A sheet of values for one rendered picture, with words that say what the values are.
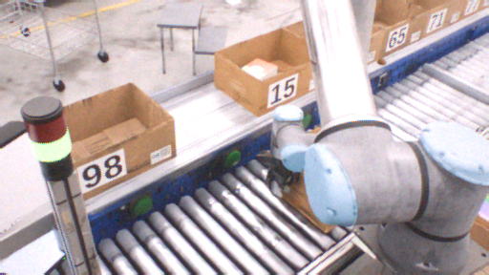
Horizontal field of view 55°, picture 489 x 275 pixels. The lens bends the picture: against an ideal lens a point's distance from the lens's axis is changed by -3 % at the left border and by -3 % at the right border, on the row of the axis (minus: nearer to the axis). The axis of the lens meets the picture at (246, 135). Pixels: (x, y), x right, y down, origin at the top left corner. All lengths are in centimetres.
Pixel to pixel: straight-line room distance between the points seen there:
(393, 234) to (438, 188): 18
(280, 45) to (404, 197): 152
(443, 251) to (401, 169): 22
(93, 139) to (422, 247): 125
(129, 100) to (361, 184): 121
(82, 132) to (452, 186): 133
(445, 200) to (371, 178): 15
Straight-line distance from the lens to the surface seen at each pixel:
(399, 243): 102
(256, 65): 211
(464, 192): 91
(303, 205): 171
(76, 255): 82
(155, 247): 163
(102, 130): 187
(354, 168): 83
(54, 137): 65
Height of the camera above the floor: 201
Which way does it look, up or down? 38 degrees down
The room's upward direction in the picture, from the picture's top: 3 degrees clockwise
